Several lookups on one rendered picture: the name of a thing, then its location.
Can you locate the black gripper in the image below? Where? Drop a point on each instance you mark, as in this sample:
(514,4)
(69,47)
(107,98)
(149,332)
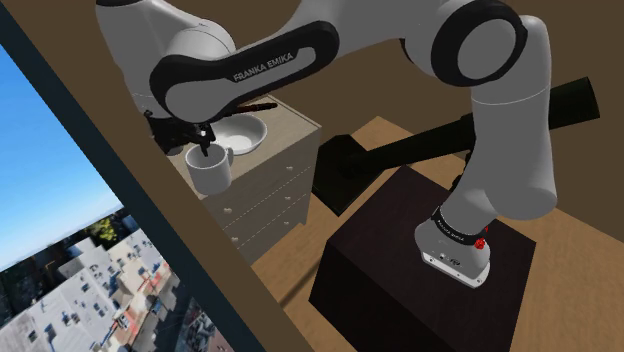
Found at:
(168,134)

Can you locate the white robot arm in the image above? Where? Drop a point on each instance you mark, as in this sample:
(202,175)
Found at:
(507,146)

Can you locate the white mug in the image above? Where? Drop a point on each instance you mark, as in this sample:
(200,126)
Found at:
(212,173)

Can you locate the white bowl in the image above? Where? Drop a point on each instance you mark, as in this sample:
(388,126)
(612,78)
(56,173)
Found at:
(241,131)

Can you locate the dark brown utensil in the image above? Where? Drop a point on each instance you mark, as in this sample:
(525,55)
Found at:
(258,106)

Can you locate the beige chest of drawers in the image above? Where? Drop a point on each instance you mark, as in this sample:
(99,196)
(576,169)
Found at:
(292,129)

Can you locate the dark robot stand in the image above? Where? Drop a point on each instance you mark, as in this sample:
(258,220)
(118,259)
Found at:
(390,292)

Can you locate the large window with dark frame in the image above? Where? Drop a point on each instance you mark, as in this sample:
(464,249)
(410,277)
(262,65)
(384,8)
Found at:
(44,161)

